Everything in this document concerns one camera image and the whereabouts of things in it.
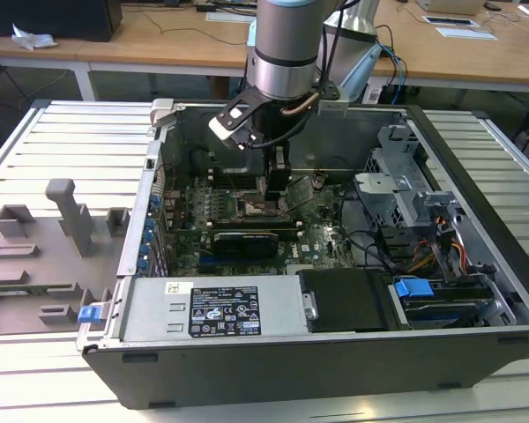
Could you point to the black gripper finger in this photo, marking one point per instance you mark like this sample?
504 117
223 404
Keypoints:
277 180

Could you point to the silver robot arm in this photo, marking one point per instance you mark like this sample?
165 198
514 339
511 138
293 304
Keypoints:
284 53

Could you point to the CPU socket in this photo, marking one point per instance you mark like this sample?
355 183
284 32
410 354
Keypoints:
251 208

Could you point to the black RAM stick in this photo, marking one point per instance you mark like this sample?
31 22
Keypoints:
247 177

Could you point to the coin battery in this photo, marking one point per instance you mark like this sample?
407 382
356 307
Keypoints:
321 180

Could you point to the green motherboard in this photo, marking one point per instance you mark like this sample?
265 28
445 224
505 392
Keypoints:
317 238

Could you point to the black graphics card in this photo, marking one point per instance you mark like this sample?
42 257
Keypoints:
247 247

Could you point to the white power adapter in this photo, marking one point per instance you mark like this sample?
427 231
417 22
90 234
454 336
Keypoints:
372 94

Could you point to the metal drive cage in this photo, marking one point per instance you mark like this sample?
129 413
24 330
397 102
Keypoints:
392 194

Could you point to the white paper sheet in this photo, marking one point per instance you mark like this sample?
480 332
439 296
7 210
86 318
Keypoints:
229 17
467 33

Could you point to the wooden desk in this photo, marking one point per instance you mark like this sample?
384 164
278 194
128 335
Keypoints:
181 44

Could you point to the black plastic shroud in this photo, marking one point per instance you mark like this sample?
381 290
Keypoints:
344 299

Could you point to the blue disk carrier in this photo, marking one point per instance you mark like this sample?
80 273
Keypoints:
412 287

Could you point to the silver power supply unit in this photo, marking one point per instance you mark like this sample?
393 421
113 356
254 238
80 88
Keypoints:
158 308

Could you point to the black PC case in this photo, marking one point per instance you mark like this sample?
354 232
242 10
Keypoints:
291 374

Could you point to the white framed dark panel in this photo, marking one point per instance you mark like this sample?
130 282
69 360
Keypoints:
449 20

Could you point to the blue case latch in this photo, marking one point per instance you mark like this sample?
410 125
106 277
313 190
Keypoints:
87 314

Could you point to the black box on desk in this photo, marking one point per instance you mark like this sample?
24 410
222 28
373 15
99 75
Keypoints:
48 17

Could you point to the crumpled white paper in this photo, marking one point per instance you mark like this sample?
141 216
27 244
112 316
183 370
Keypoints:
31 39

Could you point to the grey parts rack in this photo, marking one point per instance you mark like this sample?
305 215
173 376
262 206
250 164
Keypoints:
35 264

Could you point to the green RAM stick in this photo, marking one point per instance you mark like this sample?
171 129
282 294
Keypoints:
26 290

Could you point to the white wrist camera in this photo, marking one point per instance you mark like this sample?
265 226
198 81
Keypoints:
229 123

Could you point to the small wrist camera box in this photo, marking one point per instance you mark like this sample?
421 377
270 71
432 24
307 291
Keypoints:
333 107

